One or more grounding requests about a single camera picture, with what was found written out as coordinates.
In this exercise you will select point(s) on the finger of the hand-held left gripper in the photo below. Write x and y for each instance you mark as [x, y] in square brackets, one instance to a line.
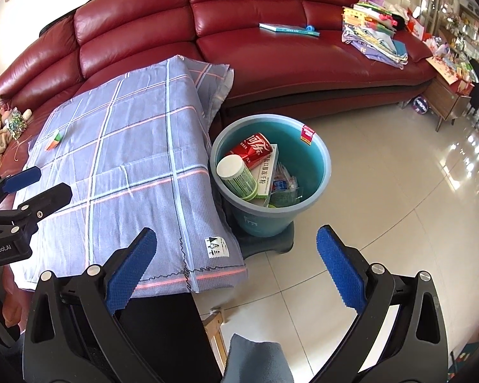
[48, 199]
[22, 177]

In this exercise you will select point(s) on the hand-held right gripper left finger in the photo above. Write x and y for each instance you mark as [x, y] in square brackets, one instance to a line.
[131, 271]

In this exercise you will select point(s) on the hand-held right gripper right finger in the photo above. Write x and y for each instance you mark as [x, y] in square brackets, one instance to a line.
[343, 271]

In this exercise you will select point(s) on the orange green packet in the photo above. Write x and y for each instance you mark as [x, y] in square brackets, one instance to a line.
[54, 140]

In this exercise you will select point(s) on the clear plastic packet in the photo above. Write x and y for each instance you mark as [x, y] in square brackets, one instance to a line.
[288, 186]

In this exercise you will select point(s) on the teal plastic bin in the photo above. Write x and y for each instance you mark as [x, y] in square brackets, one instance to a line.
[311, 155]

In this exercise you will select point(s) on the green white canister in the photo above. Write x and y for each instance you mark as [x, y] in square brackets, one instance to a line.
[237, 177]

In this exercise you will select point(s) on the red soda can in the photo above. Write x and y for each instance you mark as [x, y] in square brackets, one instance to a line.
[255, 147]

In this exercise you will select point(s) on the black low table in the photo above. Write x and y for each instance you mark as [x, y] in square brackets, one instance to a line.
[163, 335]

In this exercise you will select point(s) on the black bin stand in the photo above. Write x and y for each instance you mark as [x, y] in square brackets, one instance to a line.
[267, 244]

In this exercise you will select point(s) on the grey plaid cloth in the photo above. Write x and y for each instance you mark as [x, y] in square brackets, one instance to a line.
[123, 147]

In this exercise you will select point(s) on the wooden stool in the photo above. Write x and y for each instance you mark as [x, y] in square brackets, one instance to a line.
[215, 327]

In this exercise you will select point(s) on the grey blue cloth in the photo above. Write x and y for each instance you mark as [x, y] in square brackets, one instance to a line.
[255, 361]

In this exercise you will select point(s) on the blue white ball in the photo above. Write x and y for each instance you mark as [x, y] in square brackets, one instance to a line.
[420, 104]

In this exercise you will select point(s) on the wooden side cabinet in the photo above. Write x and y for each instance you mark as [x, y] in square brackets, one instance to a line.
[447, 95]

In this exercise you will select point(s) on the pile of folded clothes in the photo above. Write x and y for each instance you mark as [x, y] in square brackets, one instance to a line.
[377, 42]

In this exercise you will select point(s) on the pile of printed packages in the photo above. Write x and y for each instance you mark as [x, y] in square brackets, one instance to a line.
[451, 66]

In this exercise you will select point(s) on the thin teal book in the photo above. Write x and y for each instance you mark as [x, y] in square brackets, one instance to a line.
[287, 28]

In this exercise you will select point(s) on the red white gift bag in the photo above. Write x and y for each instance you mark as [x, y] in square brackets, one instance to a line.
[417, 28]

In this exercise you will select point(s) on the red leather sofa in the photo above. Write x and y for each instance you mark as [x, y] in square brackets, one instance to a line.
[243, 20]

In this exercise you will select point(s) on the wall display shelf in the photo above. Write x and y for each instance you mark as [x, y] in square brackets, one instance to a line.
[471, 32]

